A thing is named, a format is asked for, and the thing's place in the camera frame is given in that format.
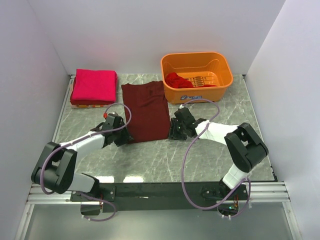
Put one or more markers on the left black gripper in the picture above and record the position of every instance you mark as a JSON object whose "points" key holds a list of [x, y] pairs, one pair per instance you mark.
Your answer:
{"points": [[125, 137]]}

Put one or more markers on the orange plastic basket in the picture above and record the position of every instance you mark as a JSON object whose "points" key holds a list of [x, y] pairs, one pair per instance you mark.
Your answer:
{"points": [[213, 66]]}

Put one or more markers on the aluminium frame rail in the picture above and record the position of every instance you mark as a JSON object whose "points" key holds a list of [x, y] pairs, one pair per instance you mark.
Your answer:
{"points": [[54, 217]]}

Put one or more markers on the red t-shirt in basket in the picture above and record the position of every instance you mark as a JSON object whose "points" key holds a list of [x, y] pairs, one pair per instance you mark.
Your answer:
{"points": [[175, 81]]}

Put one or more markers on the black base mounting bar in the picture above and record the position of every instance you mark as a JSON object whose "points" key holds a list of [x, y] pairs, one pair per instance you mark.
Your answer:
{"points": [[161, 196]]}

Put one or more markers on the dark maroon t-shirt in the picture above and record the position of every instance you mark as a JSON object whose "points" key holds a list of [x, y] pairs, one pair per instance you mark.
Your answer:
{"points": [[150, 119]]}

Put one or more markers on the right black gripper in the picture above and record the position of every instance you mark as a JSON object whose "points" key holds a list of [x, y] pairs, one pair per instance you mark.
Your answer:
{"points": [[173, 133]]}

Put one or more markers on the folded pink t-shirt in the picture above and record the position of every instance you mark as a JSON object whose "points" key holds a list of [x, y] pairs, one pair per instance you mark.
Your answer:
{"points": [[94, 87]]}

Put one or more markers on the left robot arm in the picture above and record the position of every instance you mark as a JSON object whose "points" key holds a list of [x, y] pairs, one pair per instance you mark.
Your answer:
{"points": [[56, 167]]}

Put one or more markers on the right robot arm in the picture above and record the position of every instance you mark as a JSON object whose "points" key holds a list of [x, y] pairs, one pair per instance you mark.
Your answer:
{"points": [[245, 146]]}

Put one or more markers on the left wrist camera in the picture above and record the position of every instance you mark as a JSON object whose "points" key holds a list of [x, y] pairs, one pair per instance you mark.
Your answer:
{"points": [[112, 114]]}

